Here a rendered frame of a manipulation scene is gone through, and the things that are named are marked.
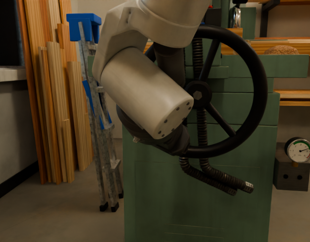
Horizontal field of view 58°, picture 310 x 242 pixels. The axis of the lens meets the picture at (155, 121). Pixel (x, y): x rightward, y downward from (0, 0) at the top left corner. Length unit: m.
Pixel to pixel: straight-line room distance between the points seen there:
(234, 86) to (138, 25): 0.55
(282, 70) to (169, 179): 0.44
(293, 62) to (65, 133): 1.69
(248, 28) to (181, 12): 0.87
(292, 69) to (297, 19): 2.74
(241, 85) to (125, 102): 0.52
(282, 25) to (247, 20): 2.38
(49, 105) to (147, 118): 1.84
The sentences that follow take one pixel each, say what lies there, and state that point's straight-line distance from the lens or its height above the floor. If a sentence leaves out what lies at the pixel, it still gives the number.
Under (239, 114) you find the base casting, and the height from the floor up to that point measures 0.74.
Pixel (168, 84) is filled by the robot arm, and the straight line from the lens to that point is 0.31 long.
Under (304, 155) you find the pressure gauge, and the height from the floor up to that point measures 0.65.
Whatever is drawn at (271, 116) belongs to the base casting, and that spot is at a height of 0.74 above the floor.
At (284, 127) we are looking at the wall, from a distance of 3.57.
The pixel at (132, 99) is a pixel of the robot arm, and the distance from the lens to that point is 0.31.
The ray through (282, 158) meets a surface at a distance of 0.86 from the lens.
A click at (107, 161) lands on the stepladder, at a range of 1.71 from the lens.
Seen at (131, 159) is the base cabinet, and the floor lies 0.59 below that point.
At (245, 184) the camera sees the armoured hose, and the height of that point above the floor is 0.58.
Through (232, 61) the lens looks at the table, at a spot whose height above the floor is 0.88.
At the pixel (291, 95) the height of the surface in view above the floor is 0.60.
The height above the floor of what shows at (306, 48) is 0.92.
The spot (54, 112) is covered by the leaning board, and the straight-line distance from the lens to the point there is 2.19.
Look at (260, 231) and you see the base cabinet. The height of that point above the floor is 0.39.
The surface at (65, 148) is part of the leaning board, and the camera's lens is 2.19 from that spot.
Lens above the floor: 0.87
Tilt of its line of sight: 11 degrees down
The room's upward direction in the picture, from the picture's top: straight up
